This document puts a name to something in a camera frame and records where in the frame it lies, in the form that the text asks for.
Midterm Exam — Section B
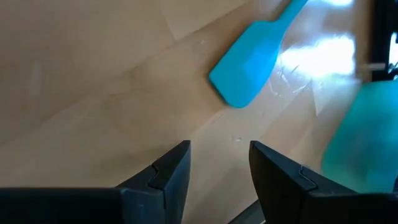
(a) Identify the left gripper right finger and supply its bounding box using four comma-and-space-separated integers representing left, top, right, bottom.
248, 140, 398, 224

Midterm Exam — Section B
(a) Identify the teal plastic tray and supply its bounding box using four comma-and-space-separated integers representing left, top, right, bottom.
321, 79, 398, 194

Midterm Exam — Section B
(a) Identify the blue silicone spatula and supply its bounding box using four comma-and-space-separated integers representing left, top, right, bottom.
208, 0, 310, 110

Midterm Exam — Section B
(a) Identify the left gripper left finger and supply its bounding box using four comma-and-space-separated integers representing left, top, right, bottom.
0, 139, 192, 224

